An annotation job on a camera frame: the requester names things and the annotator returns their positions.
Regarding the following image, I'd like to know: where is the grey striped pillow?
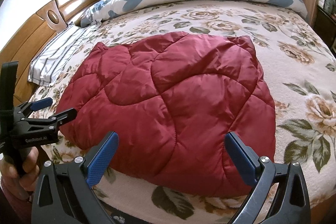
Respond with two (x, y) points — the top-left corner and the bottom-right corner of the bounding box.
(27, 22), (101, 87)

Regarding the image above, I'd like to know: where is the person's left hand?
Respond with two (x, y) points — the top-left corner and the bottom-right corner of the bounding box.
(1, 147), (39, 200)

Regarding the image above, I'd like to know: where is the dark red quilted down coat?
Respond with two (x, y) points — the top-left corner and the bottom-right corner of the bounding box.
(56, 32), (276, 197)

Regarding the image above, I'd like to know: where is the floral beige bed blanket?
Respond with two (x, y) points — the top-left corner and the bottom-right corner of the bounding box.
(32, 0), (335, 223)

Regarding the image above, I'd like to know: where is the wooden headboard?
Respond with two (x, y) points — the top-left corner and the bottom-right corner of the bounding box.
(1, 0), (100, 106)

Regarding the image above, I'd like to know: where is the cluttered side shelf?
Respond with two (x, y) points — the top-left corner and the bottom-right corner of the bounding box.
(313, 0), (335, 56)

